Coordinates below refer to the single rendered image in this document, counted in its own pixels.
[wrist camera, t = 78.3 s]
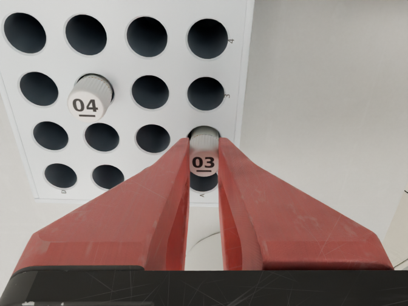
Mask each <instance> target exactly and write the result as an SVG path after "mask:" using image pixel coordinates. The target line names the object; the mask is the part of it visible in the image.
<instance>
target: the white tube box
mask: <svg viewBox="0 0 408 306"><path fill-rule="evenodd" d="M254 3H255V0H0V93H1V97H2V100H3V102H4V106H5V109H6V112H7V115H8V119H9V122H10V125H11V127H12V131H13V135H14V137H15V140H16V144H17V147H18V150H19V153H20V156H21V160H22V163H23V165H24V169H25V173H26V175H27V178H28V181H29V185H30V188H31V190H32V194H33V197H34V198H35V202H36V203H78V204H85V203H87V202H89V201H91V200H92V199H94V198H96V197H98V196H99V195H101V194H102V193H104V192H106V191H108V190H110V189H111V188H113V187H115V186H117V185H119V184H120V183H122V182H124V181H125V180H127V179H129V178H131V177H132V176H134V175H135V174H138V173H139V172H141V171H143V170H144V169H146V168H148V167H150V166H151V165H153V164H154V163H155V162H156V161H157V160H158V159H159V158H160V157H161V156H162V155H163V154H164V153H166V152H167V151H168V150H169V149H170V148H171V147H172V146H173V145H174V144H175V143H176V142H178V141H179V140H180V139H181V138H189V140H190V139H191V132H192V130H193V129H194V128H196V127H198V126H210V127H212V128H214V129H216V130H217V131H218V132H219V134H220V137H225V138H228V139H229V140H230V141H231V142H232V143H233V144H234V145H235V146H237V147H238V148H240V136H241V130H242V119H243V108H244V101H245V90H246V83H247V72H248V61H249V54H250V43H251V32H252V25H253V14H254ZM88 73H95V74H98V75H101V76H102V77H105V79H107V80H108V81H109V82H110V83H111V85H112V87H113V90H114V91H113V93H112V99H111V102H110V105H109V107H108V109H107V111H106V113H105V115H104V117H102V118H101V119H100V120H99V121H96V122H93V123H85V122H82V121H80V120H78V119H76V118H75V117H74V116H73V115H72V114H71V113H70V111H69V110H68V107H67V99H68V96H69V94H70V93H71V91H72V89H73V88H74V87H75V85H76V83H77V82H79V80H80V79H82V78H83V77H84V76H85V74H88ZM189 206H198V207H219V191H218V171H217V172H216V173H215V174H213V175H211V176H207V177H201V176H197V175H195V174H193V173H192V172H191V171H190V190H189Z"/></svg>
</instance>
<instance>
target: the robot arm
mask: <svg viewBox="0 0 408 306"><path fill-rule="evenodd" d="M189 190H190V170H189V138H181V139H180V140H179V141H178V142H176V143H175V144H174V145H173V146H172V147H171V148H170V149H169V150H168V151H167V152H166V153H164V154H163V155H162V156H161V157H160V158H159V159H158V160H157V161H156V162H155V163H154V164H153V165H151V166H150V167H148V168H146V169H144V170H143V171H141V172H139V173H138V174H135V175H134V176H132V177H131V178H129V179H127V180H125V181H124V182H122V183H120V184H119V185H117V186H115V187H113V188H111V189H110V190H108V191H106V192H104V193H102V194H101V195H99V196H98V197H96V198H94V199H92V200H91V201H89V202H87V203H85V204H83V205H82V206H80V207H78V208H77V209H75V210H73V211H71V212H70V213H68V214H66V215H65V216H62V217H61V218H59V219H58V220H56V221H54V222H52V223H50V224H49V225H47V226H45V227H44V228H42V229H40V230H38V231H37V232H35V233H33V234H32V236H31V238H30V239H29V241H28V242H27V245H26V246H25V248H24V251H23V252H22V254H21V257H20V258H19V260H18V263H17V265H16V267H15V269H14V271H13V273H12V275H11V277H10V279H9V281H8V283H7V285H6V287H5V289H4V291H3V293H2V295H1V297H0V306H408V270H395V269H394V267H393V265H392V263H391V261H390V259H389V257H388V255H387V253H386V251H385V249H384V247H383V245H382V243H381V241H380V239H379V238H378V236H377V235H376V234H375V233H374V232H373V231H371V230H369V229H367V228H366V227H364V226H362V225H360V224H359V223H357V222H355V221H354V220H352V219H350V218H348V217H347V216H345V215H343V214H341V213H340V212H338V211H336V210H334V209H333V208H331V207H329V206H327V205H326V204H324V203H322V202H320V201H318V200H317V199H315V198H313V197H312V196H310V195H308V194H306V193H305V192H303V191H301V190H300V189H297V188H296V187H294V186H292V185H291V184H289V183H287V182H285V181H283V180H282V179H280V178H279V177H276V176H275V175H273V174H272V173H270V172H268V171H266V170H264V169H263V168H261V167H260V166H258V165H256V164H255V163H253V162H252V161H251V160H250V159H249V158H248V157H247V156H246V155H245V154H244V153H243V152H242V151H241V150H240V149H239V148H238V147H237V146H235V145H234V144H233V143H232V142H231V141H230V140H229V139H228V138H225V137H220V138H219V170H218V191H219V222H220V236H221V244H222V259H223V270H206V271H185V258H186V244H187V236H188V222H189Z"/></svg>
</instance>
